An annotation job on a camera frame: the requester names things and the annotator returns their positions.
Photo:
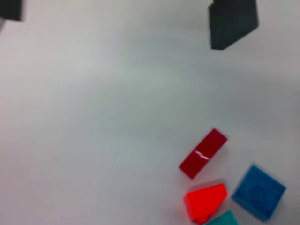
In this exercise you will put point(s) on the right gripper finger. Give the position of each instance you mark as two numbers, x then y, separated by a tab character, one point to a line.
10	9
232	23

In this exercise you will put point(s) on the dark red toy brick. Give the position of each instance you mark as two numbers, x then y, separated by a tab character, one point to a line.
204	152

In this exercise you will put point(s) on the bright red slope brick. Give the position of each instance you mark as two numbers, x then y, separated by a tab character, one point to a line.
204	201

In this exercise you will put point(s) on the teal square toy tile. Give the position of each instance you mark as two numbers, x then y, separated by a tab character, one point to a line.
225	219

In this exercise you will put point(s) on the blue square toy tile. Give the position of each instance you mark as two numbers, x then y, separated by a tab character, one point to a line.
257	192

